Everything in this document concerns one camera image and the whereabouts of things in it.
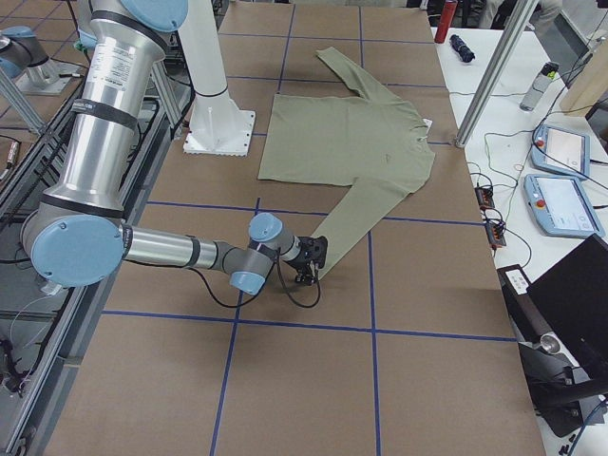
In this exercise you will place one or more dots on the clear water bottle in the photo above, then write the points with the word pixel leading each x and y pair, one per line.
pixel 539 85

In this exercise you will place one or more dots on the far blue teach pendant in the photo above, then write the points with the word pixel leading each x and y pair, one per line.
pixel 561 151

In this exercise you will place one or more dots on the folded navy plaid umbrella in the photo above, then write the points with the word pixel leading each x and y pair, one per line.
pixel 465 54

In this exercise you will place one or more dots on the near blue teach pendant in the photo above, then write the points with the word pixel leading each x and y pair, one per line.
pixel 560 206

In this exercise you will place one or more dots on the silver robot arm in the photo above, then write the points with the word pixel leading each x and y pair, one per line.
pixel 131 37

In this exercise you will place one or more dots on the black equipment stand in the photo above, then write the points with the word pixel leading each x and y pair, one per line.
pixel 563 394

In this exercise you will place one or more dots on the orange black adapter box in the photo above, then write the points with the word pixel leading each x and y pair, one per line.
pixel 494 235
pixel 484 196

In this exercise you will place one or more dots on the blue teach pendant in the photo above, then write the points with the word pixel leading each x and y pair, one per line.
pixel 561 151
pixel 560 206

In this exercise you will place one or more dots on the near orange black adapter box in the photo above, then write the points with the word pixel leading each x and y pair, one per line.
pixel 494 235

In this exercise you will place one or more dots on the red cylindrical bottle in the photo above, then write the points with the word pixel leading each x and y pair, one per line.
pixel 445 21

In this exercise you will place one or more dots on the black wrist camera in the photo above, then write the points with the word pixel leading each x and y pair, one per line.
pixel 306 277

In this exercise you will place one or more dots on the olive green long-sleeve shirt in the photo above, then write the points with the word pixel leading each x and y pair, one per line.
pixel 373 142

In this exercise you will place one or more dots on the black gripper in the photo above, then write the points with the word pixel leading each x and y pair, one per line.
pixel 297 256

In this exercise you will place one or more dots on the wooden board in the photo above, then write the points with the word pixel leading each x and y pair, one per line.
pixel 591 82

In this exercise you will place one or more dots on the white camera mast base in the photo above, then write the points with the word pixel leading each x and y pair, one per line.
pixel 216 126

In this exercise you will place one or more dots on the far orange black adapter box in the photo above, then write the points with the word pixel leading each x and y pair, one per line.
pixel 484 196

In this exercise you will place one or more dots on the aluminium frame post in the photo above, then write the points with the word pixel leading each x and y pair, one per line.
pixel 510 37

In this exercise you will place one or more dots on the aluminium side rail frame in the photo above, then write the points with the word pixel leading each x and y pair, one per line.
pixel 53 281

